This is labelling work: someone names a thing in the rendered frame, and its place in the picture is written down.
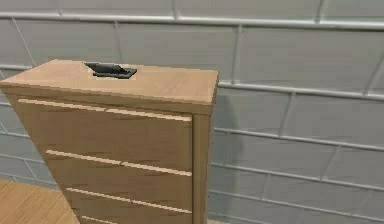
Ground light wooden chest of drawers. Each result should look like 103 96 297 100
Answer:
0 59 220 224

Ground small black flat object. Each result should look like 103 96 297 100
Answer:
83 61 138 80

